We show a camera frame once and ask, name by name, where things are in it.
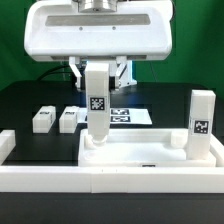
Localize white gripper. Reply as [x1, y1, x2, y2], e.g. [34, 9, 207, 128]
[24, 0, 173, 91]

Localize black cable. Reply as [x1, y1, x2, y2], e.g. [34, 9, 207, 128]
[35, 64, 73, 83]

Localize fiducial marker sheet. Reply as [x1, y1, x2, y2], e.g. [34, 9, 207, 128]
[76, 107, 153, 126]

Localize white U-shaped fence wall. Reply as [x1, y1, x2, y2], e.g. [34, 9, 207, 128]
[0, 131, 224, 193]

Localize white desk top tray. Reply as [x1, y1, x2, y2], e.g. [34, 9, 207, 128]
[78, 129, 216, 167]

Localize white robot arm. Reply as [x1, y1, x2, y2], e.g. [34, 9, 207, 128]
[24, 0, 174, 88]

